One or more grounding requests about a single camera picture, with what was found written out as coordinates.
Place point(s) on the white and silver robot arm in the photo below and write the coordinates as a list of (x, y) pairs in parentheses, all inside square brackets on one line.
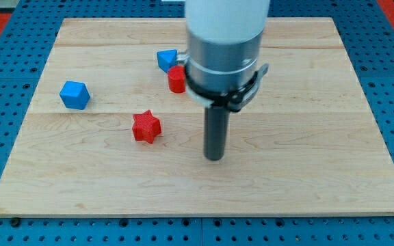
[(223, 41)]

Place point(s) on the red star block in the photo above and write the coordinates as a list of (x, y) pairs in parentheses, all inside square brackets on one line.
[(146, 127)]

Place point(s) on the blue cube block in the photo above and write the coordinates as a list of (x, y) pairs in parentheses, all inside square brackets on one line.
[(75, 95)]

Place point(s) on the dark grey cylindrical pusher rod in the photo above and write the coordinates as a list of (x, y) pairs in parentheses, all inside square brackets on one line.
[(215, 132)]

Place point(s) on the red cylinder block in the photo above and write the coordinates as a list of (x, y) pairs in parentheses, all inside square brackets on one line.
[(176, 79)]

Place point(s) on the blue triangular prism block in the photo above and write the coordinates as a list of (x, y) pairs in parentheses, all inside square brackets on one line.
[(167, 59)]

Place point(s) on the light wooden board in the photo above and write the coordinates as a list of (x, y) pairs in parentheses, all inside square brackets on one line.
[(307, 144)]

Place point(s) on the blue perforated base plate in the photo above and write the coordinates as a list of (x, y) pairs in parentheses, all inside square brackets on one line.
[(25, 45)]

